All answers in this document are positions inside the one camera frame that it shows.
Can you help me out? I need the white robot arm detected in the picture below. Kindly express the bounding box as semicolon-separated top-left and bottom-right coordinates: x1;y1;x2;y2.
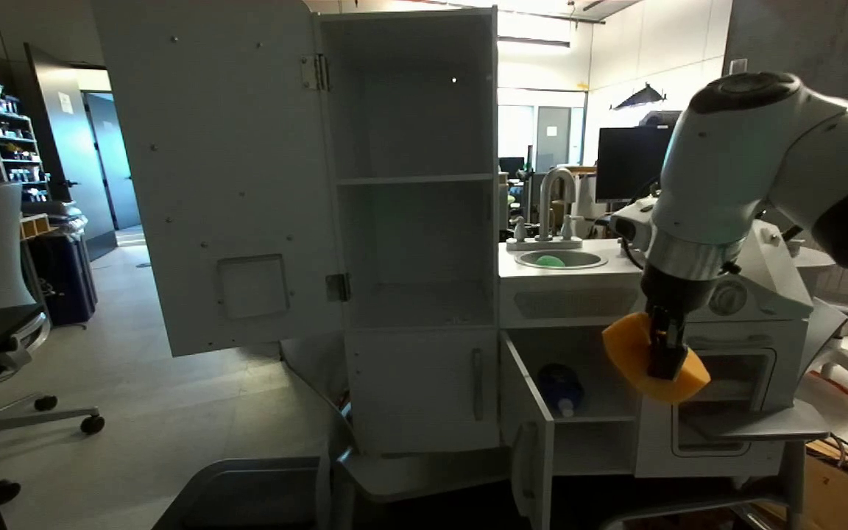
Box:
641;71;848;379

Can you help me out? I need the grey toy faucet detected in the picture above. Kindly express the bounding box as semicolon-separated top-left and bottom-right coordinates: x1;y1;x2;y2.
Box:
516;168;577;247

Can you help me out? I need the small lower cabinet door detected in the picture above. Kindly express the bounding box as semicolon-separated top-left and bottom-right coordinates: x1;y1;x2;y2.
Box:
501;336;552;530

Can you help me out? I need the tall white cabinet door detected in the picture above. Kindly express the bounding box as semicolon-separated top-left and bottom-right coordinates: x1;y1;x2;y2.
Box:
90;0;340;357

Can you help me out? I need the blue detergent bottle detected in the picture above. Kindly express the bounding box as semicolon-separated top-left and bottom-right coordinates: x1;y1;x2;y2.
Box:
536;366;585;419

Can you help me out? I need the toy oven door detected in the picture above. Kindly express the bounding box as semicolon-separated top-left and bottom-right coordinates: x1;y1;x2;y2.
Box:
686;400;831;439

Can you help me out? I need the cardboard box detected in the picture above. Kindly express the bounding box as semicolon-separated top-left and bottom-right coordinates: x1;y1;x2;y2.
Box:
803;441;848;530

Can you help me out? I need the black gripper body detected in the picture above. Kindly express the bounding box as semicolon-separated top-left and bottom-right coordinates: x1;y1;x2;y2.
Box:
641;264;710;379

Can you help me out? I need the green sink item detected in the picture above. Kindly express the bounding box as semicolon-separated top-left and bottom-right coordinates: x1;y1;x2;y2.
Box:
529;254;597;269

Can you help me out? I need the white toy kitchen cabinet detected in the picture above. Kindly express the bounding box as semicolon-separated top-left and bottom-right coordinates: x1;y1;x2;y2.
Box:
320;9;803;492

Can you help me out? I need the black computer monitor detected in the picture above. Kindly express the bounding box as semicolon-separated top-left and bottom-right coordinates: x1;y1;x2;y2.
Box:
595;127;672;199

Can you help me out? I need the grey toy sink basin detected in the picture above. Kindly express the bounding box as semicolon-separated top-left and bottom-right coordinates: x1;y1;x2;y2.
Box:
511;249;602;270

